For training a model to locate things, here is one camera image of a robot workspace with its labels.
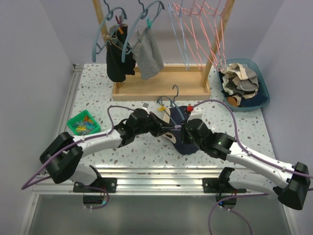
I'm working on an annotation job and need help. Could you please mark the teal clothes peg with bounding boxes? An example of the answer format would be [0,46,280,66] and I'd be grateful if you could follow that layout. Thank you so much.
[146,17,153,29]

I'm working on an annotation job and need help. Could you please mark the aluminium extrusion rail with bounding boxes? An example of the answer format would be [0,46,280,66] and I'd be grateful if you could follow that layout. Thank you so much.
[31,64,255,196]

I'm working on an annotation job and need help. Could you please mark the pink wire hangers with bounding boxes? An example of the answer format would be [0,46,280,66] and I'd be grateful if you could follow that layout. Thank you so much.
[173,0,227,71]

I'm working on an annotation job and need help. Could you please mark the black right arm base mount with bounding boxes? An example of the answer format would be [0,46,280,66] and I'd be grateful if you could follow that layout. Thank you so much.
[202,178,247,195]

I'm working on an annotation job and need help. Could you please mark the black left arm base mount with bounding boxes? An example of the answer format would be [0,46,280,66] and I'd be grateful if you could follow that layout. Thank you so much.
[73,177,117,193]

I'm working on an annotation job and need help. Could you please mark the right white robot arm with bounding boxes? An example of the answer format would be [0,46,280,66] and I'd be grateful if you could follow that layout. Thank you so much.
[182,118,311,210]

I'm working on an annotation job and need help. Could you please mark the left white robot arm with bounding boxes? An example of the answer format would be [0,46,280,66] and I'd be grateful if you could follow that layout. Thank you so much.
[40,108,175,192]

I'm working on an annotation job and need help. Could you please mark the wooden rack right post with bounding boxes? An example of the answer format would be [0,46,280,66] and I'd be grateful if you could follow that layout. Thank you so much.
[201,0,235,87]

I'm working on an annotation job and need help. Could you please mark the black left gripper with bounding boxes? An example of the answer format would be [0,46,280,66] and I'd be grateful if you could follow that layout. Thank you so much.
[134,112,174,138]

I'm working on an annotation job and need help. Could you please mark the wooden rack base tray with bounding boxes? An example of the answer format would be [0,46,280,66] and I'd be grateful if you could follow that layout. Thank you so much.
[112,64,211,101]

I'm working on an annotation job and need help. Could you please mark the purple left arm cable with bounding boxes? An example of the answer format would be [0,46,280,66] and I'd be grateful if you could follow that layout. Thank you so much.
[21,105,135,210]

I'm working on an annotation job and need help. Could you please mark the navy underwear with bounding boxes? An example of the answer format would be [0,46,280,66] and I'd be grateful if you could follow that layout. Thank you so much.
[162,108,199,155]

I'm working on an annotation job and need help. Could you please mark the wooden rack left post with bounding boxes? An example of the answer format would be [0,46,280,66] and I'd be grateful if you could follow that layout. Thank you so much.
[92,0,109,48]

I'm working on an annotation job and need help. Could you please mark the blue wire hanger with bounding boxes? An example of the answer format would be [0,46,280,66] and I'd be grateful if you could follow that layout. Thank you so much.
[168,1,190,71]

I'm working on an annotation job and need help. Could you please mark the teal hangers middle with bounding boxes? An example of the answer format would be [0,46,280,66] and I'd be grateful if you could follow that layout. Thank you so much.
[121,0,166,64]

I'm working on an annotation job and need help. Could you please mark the wooden rack post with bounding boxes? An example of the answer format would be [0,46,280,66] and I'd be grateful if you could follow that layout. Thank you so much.
[92,0,109,48]
[201,0,235,87]

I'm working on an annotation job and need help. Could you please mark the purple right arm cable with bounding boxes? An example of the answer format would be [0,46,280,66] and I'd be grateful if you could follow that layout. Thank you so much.
[192,99,313,235]

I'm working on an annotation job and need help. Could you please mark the pile of underwear in basin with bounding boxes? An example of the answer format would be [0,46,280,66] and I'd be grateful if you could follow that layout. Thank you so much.
[219,62,266,108]

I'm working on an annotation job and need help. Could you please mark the grey striped hanging underwear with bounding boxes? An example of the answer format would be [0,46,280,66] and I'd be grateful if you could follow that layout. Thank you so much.
[132,27,164,80]

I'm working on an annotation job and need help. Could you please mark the green peg basket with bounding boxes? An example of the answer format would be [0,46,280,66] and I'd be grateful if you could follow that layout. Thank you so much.
[67,110,101,136]

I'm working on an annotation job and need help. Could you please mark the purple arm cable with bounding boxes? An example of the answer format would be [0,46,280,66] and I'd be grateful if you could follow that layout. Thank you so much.
[21,105,135,210]
[192,99,313,235]

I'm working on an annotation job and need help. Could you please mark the teal plastic hanger left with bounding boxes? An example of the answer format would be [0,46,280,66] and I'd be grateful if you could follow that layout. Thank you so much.
[91,0,127,63]

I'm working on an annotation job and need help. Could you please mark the black hanging underwear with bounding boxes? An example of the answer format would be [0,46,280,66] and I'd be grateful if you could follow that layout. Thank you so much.
[106,23,136,82]

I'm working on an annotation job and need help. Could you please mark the yellow clothes peg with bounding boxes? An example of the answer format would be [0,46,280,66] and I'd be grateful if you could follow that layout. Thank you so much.
[157,105,166,111]

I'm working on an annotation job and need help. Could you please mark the teal plastic laundry basin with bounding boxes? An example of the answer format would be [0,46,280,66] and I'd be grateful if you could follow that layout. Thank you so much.
[216,58,271,113]

